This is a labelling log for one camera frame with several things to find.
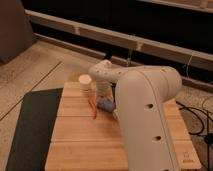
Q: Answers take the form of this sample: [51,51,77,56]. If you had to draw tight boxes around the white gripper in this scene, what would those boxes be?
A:
[96,82,113,100]

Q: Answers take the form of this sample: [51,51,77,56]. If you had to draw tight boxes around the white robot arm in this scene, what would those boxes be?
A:
[89,60,182,171]

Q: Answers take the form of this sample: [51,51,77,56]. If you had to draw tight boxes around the red chili pepper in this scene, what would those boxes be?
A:
[88,97,97,119]

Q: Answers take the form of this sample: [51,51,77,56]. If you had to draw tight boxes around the white paper cup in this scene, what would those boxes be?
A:
[78,74,92,91]

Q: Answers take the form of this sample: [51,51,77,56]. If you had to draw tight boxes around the black floor mat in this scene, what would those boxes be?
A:
[5,88,62,171]

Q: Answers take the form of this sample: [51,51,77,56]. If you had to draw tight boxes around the grey cabinet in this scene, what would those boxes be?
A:
[0,0,36,63]

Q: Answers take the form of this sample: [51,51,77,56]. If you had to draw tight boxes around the wooden rail shelf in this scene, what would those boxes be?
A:
[25,10,213,72]

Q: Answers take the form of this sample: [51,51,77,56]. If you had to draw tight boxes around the black cables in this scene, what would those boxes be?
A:
[175,99,213,148]

